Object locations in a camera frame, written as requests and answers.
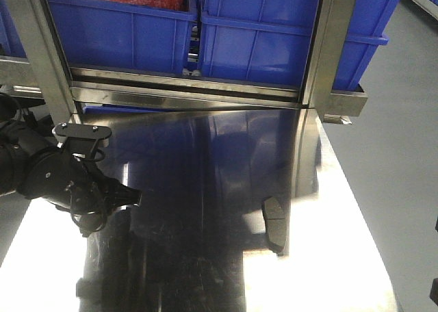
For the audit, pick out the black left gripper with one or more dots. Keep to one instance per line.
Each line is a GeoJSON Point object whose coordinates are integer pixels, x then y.
{"type": "Point", "coordinates": [74, 185]}

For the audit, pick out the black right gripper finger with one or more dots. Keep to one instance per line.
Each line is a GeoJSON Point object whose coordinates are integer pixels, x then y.
{"type": "Point", "coordinates": [433, 295]}

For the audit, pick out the brake pad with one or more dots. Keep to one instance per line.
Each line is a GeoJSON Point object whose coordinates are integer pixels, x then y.
{"type": "Point", "coordinates": [275, 223]}

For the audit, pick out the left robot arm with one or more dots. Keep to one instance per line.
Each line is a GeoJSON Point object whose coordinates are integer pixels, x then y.
{"type": "Point", "coordinates": [20, 144]}

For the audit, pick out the left blue plastic bin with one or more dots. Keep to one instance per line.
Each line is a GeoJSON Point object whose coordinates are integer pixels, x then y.
{"type": "Point", "coordinates": [121, 35]}

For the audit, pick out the blue plastic bin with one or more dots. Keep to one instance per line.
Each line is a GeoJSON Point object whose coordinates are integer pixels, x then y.
{"type": "Point", "coordinates": [268, 41]}
{"type": "Point", "coordinates": [121, 35]}

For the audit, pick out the far left blue bin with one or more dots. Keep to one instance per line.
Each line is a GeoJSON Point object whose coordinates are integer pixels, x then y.
{"type": "Point", "coordinates": [10, 41]}

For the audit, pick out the right blue plastic bin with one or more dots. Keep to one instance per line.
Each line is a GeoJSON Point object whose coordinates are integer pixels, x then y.
{"type": "Point", "coordinates": [268, 41]}

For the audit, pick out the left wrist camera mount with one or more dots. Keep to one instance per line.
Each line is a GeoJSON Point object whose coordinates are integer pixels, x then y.
{"type": "Point", "coordinates": [82, 140]}

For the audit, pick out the stainless steel shelf frame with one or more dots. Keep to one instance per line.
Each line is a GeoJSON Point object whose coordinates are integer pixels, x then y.
{"type": "Point", "coordinates": [44, 74]}

